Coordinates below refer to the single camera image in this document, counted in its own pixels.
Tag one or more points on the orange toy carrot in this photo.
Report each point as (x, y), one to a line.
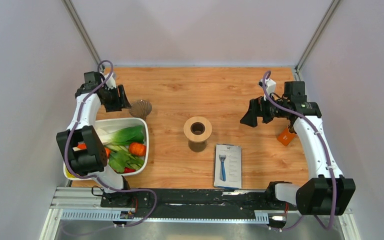
(82, 146)

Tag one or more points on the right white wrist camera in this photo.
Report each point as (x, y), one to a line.
(269, 85)

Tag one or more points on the orange toy pumpkin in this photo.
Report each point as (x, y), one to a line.
(137, 149)

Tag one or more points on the razor retail package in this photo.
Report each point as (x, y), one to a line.
(227, 166)

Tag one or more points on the white vegetable tray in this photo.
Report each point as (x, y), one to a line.
(108, 175)

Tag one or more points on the orange coffee filter box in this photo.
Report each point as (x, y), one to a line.
(286, 136)

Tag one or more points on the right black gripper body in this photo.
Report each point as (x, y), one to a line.
(271, 110)

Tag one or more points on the glass ribbed coffee dripper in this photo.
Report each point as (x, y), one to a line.
(140, 109)

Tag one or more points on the green leafy vegetable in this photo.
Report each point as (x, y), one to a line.
(121, 159)

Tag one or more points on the red chili pepper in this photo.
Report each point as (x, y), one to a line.
(128, 170)

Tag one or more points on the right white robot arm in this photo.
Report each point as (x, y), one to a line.
(327, 191)

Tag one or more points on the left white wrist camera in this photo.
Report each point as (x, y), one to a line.
(108, 81)

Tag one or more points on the green bok choy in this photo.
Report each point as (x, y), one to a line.
(124, 136)

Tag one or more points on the yellow toy cabbage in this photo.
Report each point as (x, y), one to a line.
(68, 174)

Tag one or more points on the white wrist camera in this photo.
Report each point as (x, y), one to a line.
(269, 85)
(108, 81)

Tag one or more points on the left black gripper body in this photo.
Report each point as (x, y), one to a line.
(111, 102)

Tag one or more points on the round wooden dripper stand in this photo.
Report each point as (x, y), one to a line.
(197, 129)

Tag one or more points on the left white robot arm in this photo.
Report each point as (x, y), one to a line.
(84, 154)

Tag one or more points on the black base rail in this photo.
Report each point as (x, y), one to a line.
(195, 206)

